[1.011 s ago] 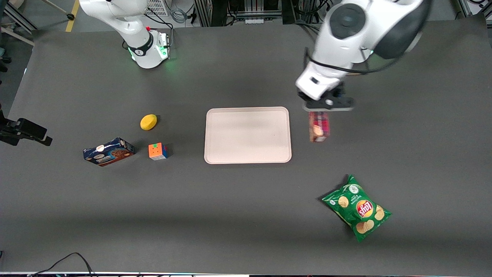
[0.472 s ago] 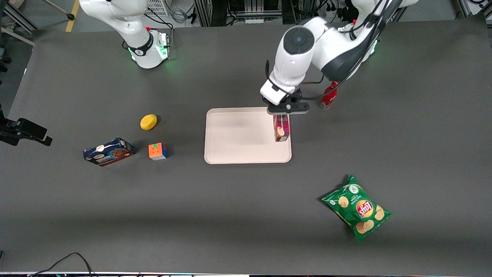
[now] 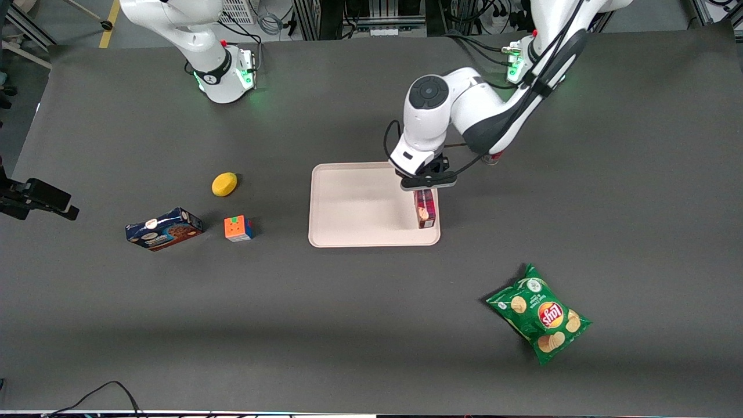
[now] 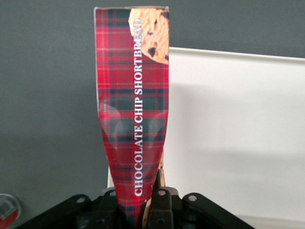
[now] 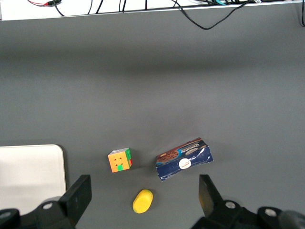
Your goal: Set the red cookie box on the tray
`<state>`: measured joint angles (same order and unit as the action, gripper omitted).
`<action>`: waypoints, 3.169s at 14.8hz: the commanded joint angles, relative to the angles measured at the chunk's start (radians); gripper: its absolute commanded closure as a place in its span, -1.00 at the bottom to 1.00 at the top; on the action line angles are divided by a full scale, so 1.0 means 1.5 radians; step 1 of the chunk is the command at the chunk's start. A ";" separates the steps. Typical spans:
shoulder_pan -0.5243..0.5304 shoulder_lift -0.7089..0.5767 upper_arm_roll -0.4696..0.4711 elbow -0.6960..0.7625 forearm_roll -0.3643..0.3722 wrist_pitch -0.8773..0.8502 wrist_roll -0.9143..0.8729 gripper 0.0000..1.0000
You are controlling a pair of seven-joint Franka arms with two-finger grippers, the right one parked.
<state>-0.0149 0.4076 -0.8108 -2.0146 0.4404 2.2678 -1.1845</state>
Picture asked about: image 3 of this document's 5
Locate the grey coiled cable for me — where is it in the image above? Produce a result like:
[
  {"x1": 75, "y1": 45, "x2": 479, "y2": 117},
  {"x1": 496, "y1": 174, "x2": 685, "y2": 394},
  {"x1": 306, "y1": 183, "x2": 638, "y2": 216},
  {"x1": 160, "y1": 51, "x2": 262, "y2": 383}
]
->
[{"x1": 257, "y1": 10, "x2": 285, "y2": 36}]

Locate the green chips bag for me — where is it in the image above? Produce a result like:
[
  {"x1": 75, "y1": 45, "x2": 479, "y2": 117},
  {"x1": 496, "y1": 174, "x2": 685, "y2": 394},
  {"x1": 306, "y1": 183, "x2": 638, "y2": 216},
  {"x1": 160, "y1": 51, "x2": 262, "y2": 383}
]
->
[{"x1": 486, "y1": 263, "x2": 593, "y2": 365}]

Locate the long black looping cable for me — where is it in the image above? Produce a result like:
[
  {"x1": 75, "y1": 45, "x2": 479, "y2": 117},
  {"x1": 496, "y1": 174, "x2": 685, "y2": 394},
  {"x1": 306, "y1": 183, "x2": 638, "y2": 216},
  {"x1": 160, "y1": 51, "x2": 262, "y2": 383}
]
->
[{"x1": 42, "y1": 380, "x2": 144, "y2": 418}]

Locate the aluminium frame post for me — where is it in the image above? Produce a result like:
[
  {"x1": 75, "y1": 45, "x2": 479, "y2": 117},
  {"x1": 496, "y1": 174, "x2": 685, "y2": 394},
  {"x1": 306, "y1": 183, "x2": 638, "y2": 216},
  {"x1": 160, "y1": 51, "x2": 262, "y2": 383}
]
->
[{"x1": 292, "y1": 0, "x2": 321, "y2": 41}]

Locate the white plastic tray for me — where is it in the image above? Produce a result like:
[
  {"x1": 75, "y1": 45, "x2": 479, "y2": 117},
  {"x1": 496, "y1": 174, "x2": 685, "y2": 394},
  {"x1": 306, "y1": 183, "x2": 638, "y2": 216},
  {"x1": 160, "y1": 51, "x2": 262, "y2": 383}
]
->
[{"x1": 308, "y1": 161, "x2": 441, "y2": 248}]

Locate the blue cookie box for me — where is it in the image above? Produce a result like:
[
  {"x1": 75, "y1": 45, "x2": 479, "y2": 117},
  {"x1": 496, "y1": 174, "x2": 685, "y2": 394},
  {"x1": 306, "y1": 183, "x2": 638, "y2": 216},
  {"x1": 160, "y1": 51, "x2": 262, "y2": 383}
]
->
[{"x1": 125, "y1": 207, "x2": 204, "y2": 251}]

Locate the colourful puzzle cube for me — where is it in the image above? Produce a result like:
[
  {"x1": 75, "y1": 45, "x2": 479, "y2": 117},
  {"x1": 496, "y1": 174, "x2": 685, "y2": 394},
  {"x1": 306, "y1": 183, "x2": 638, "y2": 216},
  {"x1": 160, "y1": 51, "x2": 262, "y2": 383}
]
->
[{"x1": 224, "y1": 215, "x2": 254, "y2": 243}]

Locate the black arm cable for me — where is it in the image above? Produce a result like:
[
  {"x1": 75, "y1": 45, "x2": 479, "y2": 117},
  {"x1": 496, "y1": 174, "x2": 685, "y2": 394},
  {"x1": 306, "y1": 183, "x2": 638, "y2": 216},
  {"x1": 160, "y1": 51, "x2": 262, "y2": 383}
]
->
[{"x1": 383, "y1": 0, "x2": 587, "y2": 178}]

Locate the yellow lemon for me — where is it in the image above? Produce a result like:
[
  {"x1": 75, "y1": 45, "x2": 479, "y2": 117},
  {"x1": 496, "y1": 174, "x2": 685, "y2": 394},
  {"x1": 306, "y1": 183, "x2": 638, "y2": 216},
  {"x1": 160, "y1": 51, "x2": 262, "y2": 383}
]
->
[{"x1": 211, "y1": 172, "x2": 238, "y2": 197}]

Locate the white perforated box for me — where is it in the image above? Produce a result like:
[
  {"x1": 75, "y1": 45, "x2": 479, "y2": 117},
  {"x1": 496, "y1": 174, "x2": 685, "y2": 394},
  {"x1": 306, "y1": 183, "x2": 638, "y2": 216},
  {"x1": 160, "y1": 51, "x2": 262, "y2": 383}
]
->
[{"x1": 219, "y1": 0, "x2": 257, "y2": 25}]

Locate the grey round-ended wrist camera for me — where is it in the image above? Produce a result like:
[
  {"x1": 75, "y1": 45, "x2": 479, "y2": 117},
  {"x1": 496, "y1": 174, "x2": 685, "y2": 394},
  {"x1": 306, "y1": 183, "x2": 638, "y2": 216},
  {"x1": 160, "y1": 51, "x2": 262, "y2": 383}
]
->
[{"x1": 401, "y1": 172, "x2": 457, "y2": 191}]

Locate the red cookie box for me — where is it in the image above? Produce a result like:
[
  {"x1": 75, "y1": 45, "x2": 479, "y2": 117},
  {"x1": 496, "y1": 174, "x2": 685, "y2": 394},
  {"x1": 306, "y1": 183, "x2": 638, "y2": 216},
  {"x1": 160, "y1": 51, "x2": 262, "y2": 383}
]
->
[{"x1": 413, "y1": 189, "x2": 438, "y2": 229}]

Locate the black stand leg with caster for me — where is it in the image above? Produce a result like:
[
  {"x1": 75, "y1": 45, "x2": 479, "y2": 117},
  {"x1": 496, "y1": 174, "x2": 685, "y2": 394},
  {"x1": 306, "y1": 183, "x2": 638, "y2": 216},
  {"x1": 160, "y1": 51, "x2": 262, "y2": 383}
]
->
[{"x1": 61, "y1": 0, "x2": 114, "y2": 31}]

